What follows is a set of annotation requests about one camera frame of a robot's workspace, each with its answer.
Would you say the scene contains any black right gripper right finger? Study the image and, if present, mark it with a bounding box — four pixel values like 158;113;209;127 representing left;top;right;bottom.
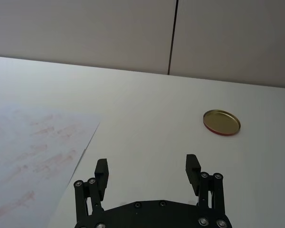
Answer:
185;154;228;216

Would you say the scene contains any white sheet with red marks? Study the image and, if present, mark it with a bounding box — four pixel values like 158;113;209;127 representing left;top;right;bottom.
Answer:
0;102;101;228

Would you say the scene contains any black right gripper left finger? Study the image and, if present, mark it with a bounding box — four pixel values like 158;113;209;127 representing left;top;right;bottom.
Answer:
73;158;110;225

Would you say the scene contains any gold round tin lid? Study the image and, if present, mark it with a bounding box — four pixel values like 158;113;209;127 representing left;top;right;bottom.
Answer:
202;109;242;136

